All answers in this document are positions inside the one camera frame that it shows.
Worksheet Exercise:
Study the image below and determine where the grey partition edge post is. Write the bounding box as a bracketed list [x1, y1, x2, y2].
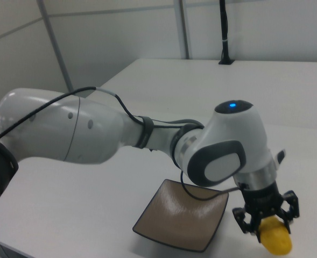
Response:
[37, 0, 74, 94]

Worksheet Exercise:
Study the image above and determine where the grey metal frame post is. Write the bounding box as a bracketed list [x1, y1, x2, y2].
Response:
[173, 0, 190, 60]

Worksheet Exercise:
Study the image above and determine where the yellow lemon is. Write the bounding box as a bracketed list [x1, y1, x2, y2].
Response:
[256, 216, 293, 255]

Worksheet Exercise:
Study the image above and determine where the brown square ceramic plate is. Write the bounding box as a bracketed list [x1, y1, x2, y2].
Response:
[132, 179, 229, 253]

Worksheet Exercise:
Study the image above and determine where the black camera stand pole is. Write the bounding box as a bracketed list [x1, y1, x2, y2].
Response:
[219, 0, 236, 66]

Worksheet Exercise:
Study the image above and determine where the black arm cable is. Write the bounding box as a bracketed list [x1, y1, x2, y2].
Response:
[0, 85, 245, 202]

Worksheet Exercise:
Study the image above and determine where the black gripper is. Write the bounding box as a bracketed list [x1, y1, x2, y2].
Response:
[232, 181, 300, 236]

